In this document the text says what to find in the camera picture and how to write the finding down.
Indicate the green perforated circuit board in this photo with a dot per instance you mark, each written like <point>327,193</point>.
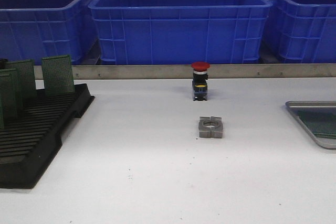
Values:
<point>26,75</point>
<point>57,75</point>
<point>11,96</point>
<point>2,125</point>
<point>324,135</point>
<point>318,121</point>

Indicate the black slotted board rack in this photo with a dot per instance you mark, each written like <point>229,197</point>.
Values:
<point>30,142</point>

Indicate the silver metal tray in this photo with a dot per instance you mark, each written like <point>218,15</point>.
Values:
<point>315,106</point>

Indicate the red emergency stop button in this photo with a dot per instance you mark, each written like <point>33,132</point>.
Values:
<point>199,82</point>

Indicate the grey metal clamp block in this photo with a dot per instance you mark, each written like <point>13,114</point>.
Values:
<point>210,127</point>

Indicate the centre blue plastic crate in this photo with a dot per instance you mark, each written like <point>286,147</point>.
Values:
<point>177,32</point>

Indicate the blue plastic crate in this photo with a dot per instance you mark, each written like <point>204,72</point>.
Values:
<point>33,29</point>
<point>301,31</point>
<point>177,32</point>

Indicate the right blue plastic crate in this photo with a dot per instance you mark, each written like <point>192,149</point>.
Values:
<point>301,31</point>

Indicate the left blue plastic crate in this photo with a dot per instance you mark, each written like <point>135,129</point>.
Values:
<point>33,29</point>

